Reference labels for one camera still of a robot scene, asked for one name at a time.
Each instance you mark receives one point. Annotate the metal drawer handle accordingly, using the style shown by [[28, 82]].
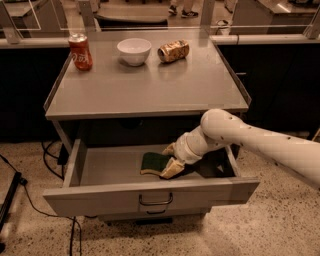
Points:
[[168, 201]]

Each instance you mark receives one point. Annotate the grey metal cabinet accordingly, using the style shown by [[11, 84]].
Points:
[[115, 100]]

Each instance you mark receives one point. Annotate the open grey top drawer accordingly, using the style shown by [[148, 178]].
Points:
[[103, 178]]

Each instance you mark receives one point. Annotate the green and yellow sponge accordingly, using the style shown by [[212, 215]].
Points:
[[153, 163]]

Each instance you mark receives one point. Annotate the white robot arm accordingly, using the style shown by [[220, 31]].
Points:
[[218, 128]]

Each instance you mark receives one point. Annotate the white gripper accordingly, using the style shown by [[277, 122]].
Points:
[[181, 150]]

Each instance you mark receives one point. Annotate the black background mat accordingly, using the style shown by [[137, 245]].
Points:
[[109, 24]]

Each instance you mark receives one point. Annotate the red soda can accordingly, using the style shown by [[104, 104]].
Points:
[[79, 48]]

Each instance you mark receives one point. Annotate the white ceramic bowl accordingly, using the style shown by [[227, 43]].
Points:
[[134, 51]]

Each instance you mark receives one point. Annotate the crushed gold can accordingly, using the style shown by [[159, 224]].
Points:
[[173, 51]]

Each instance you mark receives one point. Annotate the black stand leg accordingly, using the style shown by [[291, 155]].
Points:
[[4, 210]]

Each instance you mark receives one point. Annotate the person legs in background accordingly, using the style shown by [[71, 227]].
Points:
[[186, 12]]

